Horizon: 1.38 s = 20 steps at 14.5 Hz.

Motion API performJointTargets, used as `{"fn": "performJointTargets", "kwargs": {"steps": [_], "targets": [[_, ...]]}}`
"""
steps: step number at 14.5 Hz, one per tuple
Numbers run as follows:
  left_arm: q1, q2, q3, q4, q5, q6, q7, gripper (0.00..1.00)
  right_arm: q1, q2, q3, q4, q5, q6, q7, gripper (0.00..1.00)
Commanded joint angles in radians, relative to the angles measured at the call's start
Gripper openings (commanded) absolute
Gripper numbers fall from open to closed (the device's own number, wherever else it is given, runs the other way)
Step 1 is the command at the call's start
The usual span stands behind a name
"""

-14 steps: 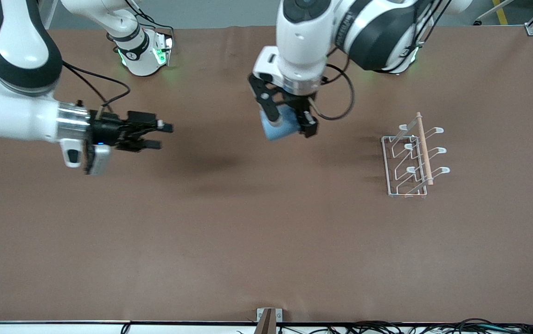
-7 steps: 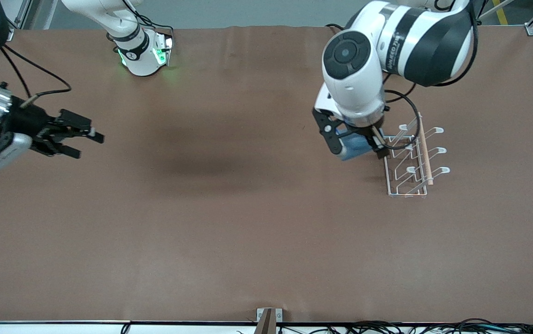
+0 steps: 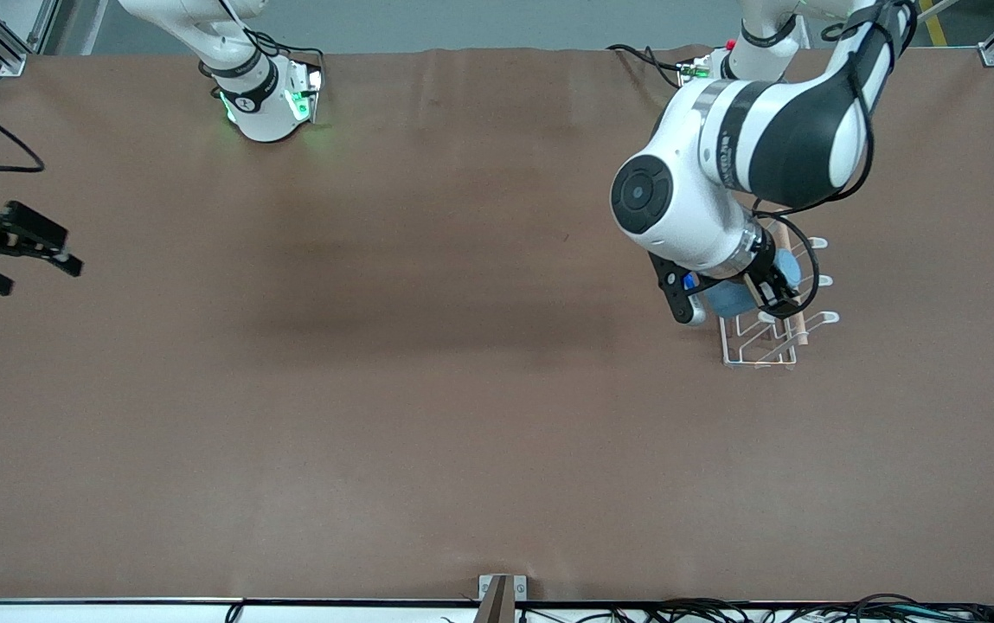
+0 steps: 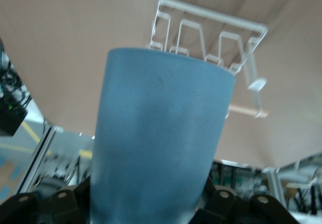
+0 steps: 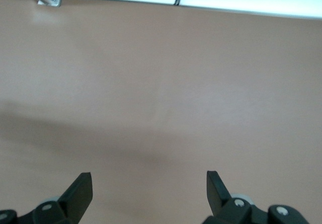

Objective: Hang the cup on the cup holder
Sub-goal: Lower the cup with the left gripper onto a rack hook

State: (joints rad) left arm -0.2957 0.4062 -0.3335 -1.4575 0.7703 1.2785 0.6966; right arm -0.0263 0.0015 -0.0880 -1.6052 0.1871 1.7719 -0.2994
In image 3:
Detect metal table edge bracket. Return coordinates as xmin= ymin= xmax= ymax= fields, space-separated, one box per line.
xmin=477 ymin=574 xmax=529 ymax=623

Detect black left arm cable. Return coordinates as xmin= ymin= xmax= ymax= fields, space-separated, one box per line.
xmin=751 ymin=0 xmax=920 ymax=299

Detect black cable bundle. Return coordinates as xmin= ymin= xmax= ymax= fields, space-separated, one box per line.
xmin=518 ymin=593 xmax=994 ymax=623

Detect white wire cup holder rack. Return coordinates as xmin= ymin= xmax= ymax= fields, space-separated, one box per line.
xmin=717 ymin=210 xmax=840 ymax=370

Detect blue plastic cup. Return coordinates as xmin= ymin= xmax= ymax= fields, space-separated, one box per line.
xmin=707 ymin=249 xmax=803 ymax=316

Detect black left base cable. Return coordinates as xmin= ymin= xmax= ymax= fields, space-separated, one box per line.
xmin=606 ymin=43 xmax=698 ymax=87

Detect black base cable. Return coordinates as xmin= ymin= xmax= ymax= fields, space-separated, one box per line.
xmin=218 ymin=0 xmax=326 ymax=72
xmin=606 ymin=43 xmax=698 ymax=87

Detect brown table cover sheet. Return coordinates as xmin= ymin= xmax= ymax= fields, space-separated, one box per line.
xmin=0 ymin=45 xmax=994 ymax=605

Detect black right base cable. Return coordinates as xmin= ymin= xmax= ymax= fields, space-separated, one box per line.
xmin=218 ymin=0 xmax=326 ymax=72

